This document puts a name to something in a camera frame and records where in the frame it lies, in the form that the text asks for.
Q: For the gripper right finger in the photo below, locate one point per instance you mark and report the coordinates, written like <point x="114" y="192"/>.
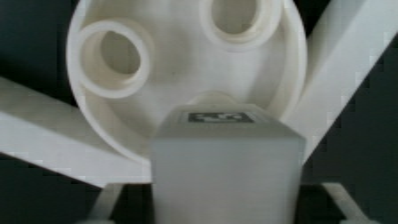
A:
<point x="328" y="206"/>

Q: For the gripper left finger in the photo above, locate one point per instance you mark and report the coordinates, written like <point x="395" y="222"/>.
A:
<point x="123" y="206"/>

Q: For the white stool leg with tag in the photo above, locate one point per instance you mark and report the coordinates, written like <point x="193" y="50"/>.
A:
<point x="226" y="161"/>

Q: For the white round stool seat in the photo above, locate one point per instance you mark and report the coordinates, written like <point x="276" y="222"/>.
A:
<point x="159" y="50"/>

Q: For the white front fence bar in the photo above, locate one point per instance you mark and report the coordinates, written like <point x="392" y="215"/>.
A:
<point x="49" y="138"/>

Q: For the white fence bar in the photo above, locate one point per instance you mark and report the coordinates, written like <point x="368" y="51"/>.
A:
<point x="49" y="138"/>
<point x="351" y="37"/>

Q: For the white right fence bar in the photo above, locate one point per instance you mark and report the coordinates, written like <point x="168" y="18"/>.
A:
<point x="351" y="37"/>

